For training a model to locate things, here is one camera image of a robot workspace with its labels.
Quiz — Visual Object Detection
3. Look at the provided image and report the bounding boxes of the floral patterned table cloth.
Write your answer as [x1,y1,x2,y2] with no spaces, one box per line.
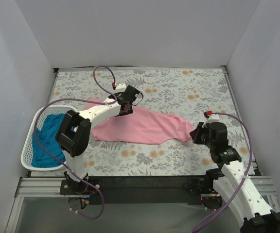
[28,67,256,177]

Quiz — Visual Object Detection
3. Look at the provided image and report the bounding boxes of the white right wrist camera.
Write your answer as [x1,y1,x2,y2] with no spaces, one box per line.
[202,110,220,128]

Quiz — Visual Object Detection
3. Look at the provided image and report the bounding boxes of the pink t shirt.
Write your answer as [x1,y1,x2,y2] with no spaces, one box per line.
[80,98,194,144]

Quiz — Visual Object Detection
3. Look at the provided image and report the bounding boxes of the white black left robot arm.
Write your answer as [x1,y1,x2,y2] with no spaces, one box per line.
[55,83,143,194]

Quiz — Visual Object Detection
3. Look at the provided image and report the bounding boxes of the blue t shirt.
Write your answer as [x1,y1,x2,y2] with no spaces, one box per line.
[31,114,66,168]

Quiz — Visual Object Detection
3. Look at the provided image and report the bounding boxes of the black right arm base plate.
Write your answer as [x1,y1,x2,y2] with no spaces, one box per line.
[183,178,220,198]

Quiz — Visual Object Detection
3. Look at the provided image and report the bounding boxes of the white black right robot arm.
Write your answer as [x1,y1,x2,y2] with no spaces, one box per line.
[190,122,280,233]

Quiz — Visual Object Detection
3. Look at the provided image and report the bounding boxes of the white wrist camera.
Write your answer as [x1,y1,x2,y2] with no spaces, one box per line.
[202,110,220,128]
[112,82,127,92]

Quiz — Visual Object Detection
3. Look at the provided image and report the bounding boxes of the white plastic laundry basket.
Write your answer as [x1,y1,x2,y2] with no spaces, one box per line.
[20,105,77,171]

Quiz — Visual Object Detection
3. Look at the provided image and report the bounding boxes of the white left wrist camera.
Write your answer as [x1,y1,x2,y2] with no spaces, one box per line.
[112,82,127,92]

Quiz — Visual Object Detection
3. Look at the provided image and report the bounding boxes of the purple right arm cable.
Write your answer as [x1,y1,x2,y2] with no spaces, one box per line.
[191,111,254,233]

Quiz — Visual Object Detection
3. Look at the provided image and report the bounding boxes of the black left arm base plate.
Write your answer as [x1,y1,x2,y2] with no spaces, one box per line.
[59,177,104,195]

